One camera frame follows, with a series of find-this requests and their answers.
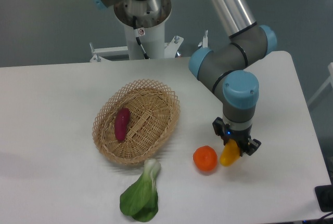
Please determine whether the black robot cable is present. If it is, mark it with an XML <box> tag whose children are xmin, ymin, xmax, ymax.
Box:
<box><xmin>132</xmin><ymin>15</ymin><xmax>151</xmax><ymax>60</ymax></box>

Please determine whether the orange tangerine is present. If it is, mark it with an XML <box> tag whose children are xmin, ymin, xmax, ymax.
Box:
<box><xmin>193</xmin><ymin>146</ymin><xmax>217</xmax><ymax>172</ymax></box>

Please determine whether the purple sweet potato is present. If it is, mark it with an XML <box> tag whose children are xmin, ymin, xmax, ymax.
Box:
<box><xmin>114</xmin><ymin>108</ymin><xmax>130</xmax><ymax>142</ymax></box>

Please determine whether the white frame at right edge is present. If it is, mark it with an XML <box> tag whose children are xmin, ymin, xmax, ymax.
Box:
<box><xmin>307</xmin><ymin>62</ymin><xmax>332</xmax><ymax>111</ymax></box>

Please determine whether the black device at table edge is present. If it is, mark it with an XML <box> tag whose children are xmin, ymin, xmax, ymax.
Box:
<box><xmin>314</xmin><ymin>185</ymin><xmax>332</xmax><ymax>213</ymax></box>

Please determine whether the woven wicker basket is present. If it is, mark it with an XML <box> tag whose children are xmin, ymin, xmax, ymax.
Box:
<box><xmin>92</xmin><ymin>79</ymin><xmax>180</xmax><ymax>165</ymax></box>

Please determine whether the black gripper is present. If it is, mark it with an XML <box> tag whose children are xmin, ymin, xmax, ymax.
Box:
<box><xmin>212</xmin><ymin>117</ymin><xmax>261</xmax><ymax>157</ymax></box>

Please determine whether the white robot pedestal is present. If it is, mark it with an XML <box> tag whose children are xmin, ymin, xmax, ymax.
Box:
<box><xmin>89</xmin><ymin>0</ymin><xmax>209</xmax><ymax>62</ymax></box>

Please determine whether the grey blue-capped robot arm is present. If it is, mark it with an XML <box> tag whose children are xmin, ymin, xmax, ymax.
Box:
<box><xmin>93</xmin><ymin>0</ymin><xmax>277</xmax><ymax>155</ymax></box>

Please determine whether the green bok choy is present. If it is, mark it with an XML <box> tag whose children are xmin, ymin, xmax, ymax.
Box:
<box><xmin>120</xmin><ymin>159</ymin><xmax>161</xmax><ymax>222</ymax></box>

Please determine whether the yellow mango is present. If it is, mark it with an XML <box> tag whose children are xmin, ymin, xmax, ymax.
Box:
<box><xmin>220</xmin><ymin>139</ymin><xmax>240</xmax><ymax>167</ymax></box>

